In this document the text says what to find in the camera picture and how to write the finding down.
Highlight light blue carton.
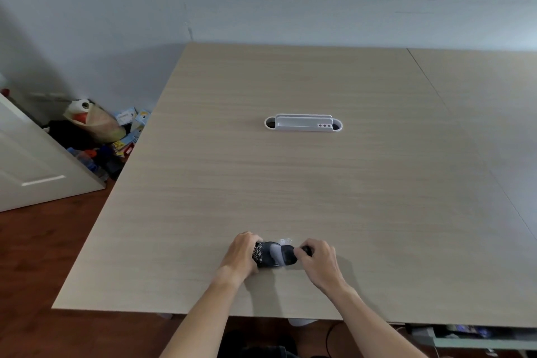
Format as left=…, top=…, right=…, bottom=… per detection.
left=129, top=109, right=151, bottom=141

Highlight person's black clothing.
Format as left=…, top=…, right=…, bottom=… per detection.
left=217, top=328, right=299, bottom=358

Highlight white desk organizer tray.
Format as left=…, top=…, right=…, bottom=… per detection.
left=264, top=114, right=343, bottom=133

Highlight blue plastic items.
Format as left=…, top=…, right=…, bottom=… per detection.
left=67, top=148, right=110, bottom=181

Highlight grey shelf with clutter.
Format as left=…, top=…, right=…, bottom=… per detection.
left=404, top=323, right=537, bottom=358

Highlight black cable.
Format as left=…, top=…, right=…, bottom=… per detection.
left=325, top=320, right=345, bottom=358

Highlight black bag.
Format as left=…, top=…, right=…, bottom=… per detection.
left=42, top=120, right=102, bottom=151

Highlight blue and white box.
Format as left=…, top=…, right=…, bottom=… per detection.
left=114, top=107, right=138, bottom=126

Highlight black and grey sock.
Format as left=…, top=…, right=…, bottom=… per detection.
left=252, top=241, right=314, bottom=269

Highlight person's right hand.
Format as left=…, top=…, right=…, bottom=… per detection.
left=294, top=239, right=348, bottom=296

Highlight white panel door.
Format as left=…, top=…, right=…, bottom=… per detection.
left=0, top=93, right=106, bottom=213

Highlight yellow box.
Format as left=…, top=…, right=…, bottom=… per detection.
left=111, top=137, right=137, bottom=153

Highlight person's left hand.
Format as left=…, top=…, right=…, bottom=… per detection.
left=218, top=232, right=264, bottom=285

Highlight person's right forearm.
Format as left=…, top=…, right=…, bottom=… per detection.
left=324, top=279, right=429, bottom=358

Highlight person's left forearm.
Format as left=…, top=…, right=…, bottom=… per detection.
left=159, top=269, right=249, bottom=358

